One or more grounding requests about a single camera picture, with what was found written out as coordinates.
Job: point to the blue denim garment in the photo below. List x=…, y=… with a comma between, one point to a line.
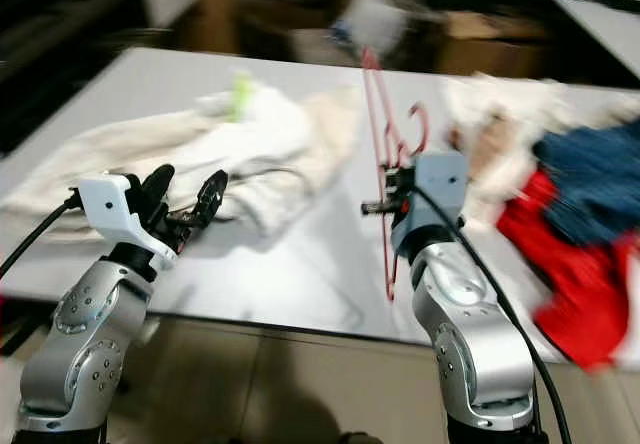
x=590, y=179

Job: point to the cardboard box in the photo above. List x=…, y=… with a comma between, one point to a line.
x=490, y=49

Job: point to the red cloth garment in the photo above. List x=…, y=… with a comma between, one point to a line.
x=580, y=294

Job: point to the brown round basket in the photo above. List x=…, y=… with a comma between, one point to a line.
x=260, y=9

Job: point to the white plastic bag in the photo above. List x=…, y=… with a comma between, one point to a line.
x=370, y=19

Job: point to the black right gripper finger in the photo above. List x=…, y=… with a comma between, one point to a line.
x=390, y=193
x=389, y=173

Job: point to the white folded cloth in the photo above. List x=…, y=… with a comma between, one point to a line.
x=260, y=134

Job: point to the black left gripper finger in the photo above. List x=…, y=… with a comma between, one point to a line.
x=158, y=189
x=213, y=199

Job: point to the white fluffy garment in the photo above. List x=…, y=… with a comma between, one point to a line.
x=490, y=99

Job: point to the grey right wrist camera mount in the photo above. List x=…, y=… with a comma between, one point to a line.
x=440, y=184

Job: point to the green tag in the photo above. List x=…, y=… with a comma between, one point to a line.
x=240, y=99

